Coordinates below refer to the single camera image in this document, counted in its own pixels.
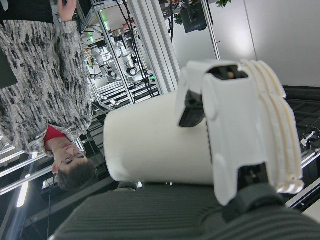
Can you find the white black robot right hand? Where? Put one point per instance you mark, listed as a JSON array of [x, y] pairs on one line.
[[232, 125]]

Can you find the ribbed rim white paper cup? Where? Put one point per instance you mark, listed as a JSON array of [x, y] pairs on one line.
[[150, 140]]

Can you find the thin metal pole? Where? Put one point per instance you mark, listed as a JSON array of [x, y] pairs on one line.
[[213, 30]]

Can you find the metal shelving rack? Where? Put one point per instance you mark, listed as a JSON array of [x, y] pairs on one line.
[[112, 75]]

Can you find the person in grey patterned sweater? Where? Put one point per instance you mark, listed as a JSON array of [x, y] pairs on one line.
[[37, 87]]

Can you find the aluminium profile post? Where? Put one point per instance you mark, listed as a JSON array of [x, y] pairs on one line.
[[155, 50]]

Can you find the black mounted camera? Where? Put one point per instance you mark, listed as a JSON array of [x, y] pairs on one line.
[[193, 20]]

